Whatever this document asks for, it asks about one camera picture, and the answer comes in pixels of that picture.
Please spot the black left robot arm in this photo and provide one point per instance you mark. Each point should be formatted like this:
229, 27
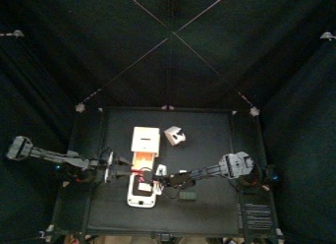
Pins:
53, 157

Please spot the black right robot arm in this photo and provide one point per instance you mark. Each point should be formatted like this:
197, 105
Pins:
210, 170

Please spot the white toy sushi piece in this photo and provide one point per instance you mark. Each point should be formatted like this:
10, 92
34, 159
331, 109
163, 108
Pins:
145, 187

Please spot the orange wooden tray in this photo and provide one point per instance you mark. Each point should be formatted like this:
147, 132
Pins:
143, 161

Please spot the dark green toy block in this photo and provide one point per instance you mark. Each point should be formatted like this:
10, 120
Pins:
189, 196

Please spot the white rectangular plastic tray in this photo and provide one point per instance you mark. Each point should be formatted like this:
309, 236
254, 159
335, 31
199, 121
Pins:
141, 202

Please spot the small white angled holder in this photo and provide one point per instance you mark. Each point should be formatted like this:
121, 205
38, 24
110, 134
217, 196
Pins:
175, 135

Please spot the grey frame corner bracket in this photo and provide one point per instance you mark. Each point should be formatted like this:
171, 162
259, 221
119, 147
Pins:
167, 107
17, 33
81, 107
254, 111
327, 35

